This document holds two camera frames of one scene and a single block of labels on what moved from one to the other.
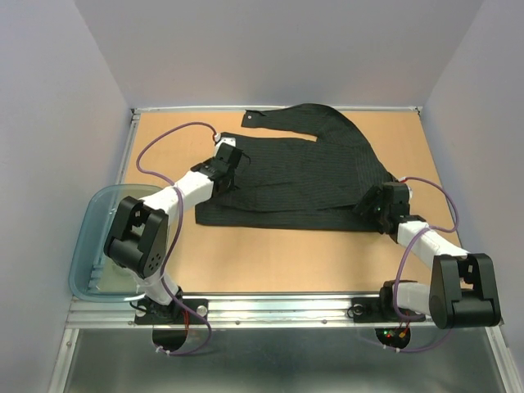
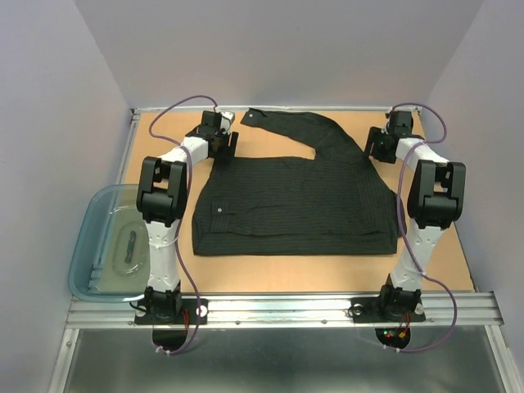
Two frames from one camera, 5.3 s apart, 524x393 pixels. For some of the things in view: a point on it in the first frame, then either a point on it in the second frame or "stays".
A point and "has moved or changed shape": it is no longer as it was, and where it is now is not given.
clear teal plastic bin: (93, 275) stays
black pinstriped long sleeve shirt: (296, 182) has moved or changed shape
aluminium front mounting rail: (246, 309) stays
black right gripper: (374, 196) to (374, 134)
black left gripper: (231, 187) to (231, 146)
